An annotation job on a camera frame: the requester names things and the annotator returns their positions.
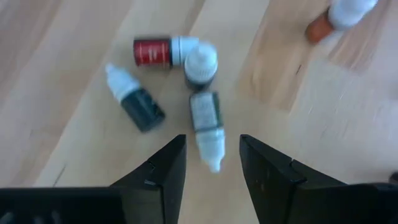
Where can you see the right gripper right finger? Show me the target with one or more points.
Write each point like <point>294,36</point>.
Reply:
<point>273,193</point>

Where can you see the small dark dropper bottle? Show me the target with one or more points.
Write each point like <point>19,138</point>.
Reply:
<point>200,65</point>

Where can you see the small black dropper bottle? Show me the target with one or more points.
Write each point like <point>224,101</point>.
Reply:
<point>143,109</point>

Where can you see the small dark green labelled bottle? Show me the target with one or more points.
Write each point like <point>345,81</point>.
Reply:
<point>206,113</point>

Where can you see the small red dropper bottle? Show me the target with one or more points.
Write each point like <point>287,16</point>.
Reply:
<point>152,52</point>

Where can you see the small orange dropper bottle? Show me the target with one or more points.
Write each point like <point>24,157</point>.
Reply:
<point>320,29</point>

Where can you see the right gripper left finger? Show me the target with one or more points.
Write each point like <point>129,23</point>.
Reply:
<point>161,186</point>

